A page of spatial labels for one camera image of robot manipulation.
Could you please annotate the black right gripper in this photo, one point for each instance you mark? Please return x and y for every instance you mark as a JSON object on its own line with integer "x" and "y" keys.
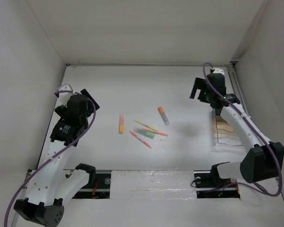
{"x": 199, "y": 84}

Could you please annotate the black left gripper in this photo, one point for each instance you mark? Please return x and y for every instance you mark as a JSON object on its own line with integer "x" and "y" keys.
{"x": 62, "y": 109}

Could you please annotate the orange cap grey highlighter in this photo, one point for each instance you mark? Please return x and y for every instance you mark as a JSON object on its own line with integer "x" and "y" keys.
{"x": 163, "y": 116}

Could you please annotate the yellow thin pen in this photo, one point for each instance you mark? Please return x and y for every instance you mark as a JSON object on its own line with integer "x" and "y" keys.
{"x": 145, "y": 125}

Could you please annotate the green cap teal highlighter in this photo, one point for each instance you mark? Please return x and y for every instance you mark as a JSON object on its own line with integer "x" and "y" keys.
{"x": 143, "y": 132}

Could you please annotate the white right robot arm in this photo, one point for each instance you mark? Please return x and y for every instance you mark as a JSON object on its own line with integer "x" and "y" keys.
{"x": 264, "y": 158}

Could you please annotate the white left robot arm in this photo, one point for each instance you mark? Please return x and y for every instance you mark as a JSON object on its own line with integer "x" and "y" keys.
{"x": 45, "y": 202}

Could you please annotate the clear plastic container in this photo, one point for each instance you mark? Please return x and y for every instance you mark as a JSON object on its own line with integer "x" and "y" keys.
{"x": 226, "y": 139}

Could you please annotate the orange thin pen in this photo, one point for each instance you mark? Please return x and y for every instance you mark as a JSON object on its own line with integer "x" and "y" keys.
{"x": 156, "y": 132}

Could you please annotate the red thin pen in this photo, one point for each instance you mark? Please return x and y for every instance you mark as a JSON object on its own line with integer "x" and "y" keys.
{"x": 141, "y": 140}

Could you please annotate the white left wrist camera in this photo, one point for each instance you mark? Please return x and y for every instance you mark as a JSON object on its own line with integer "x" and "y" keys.
{"x": 64, "y": 92}

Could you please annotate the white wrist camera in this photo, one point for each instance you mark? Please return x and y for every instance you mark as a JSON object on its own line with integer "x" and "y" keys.
{"x": 217, "y": 71}
{"x": 64, "y": 92}

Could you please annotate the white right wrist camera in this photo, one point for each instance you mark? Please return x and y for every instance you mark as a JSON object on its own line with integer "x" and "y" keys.
{"x": 217, "y": 71}

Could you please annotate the aluminium side rail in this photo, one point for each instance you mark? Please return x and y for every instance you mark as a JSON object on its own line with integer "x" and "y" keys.
{"x": 235, "y": 83}

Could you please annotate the aluminium front rail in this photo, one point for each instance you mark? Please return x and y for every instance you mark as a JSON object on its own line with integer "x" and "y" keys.
{"x": 151, "y": 185}

